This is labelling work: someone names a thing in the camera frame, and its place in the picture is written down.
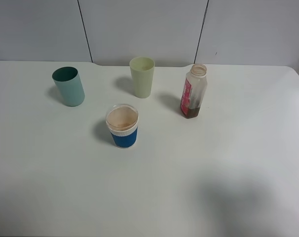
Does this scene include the clear plastic drink bottle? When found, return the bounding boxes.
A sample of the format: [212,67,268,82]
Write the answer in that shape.
[180,64,208,119]

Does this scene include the clear cup with blue sleeve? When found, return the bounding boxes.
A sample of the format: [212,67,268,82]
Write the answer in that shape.
[105,104,139,148]

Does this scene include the pale yellow plastic cup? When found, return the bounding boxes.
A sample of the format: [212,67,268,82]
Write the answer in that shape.
[129,57,155,98]

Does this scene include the teal plastic cup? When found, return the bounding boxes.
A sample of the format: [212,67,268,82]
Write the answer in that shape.
[52,67,85,107]

